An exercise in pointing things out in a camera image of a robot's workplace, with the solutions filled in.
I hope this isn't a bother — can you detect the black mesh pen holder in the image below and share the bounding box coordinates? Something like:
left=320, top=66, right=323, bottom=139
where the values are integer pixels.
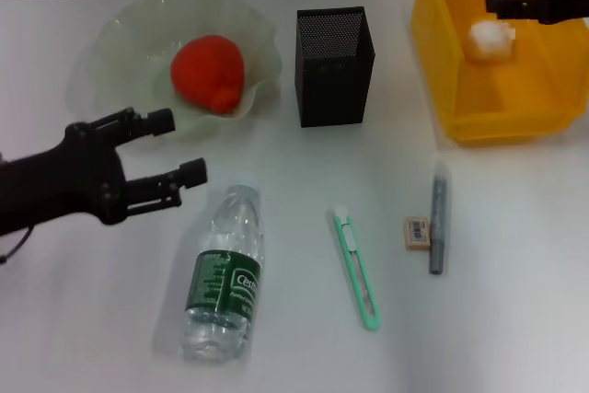
left=294, top=6, right=376, bottom=130

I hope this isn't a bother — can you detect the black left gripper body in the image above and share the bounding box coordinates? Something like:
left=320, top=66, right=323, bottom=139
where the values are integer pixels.
left=0, top=121, right=129, bottom=238

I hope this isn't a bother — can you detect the grey pen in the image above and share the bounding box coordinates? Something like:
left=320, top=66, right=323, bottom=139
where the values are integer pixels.
left=428, top=159, right=454, bottom=276

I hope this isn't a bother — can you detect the white paper ball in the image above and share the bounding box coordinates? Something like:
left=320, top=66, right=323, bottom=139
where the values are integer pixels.
left=468, top=18, right=516, bottom=62

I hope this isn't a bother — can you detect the beige eraser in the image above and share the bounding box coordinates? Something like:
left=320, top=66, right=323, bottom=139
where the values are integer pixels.
left=402, top=214, right=432, bottom=252

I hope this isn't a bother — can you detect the yellow plastic storage bin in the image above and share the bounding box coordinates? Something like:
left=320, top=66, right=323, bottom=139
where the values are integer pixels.
left=410, top=0, right=589, bottom=146

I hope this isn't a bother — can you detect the translucent wavy fruit plate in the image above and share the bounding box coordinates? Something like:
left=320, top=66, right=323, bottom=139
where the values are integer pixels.
left=67, top=0, right=283, bottom=137

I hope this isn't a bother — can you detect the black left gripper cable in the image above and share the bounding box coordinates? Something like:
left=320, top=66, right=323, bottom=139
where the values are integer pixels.
left=0, top=223, right=34, bottom=266

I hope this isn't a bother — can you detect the green utility knife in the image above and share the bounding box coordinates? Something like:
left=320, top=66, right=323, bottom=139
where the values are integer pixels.
left=331, top=205, right=384, bottom=332

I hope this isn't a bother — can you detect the orange fruit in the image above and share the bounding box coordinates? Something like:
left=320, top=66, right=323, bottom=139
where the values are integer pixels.
left=170, top=34, right=246, bottom=115

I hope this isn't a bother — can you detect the clear green-label water bottle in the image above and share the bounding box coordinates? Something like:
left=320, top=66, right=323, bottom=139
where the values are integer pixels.
left=178, top=174, right=268, bottom=365

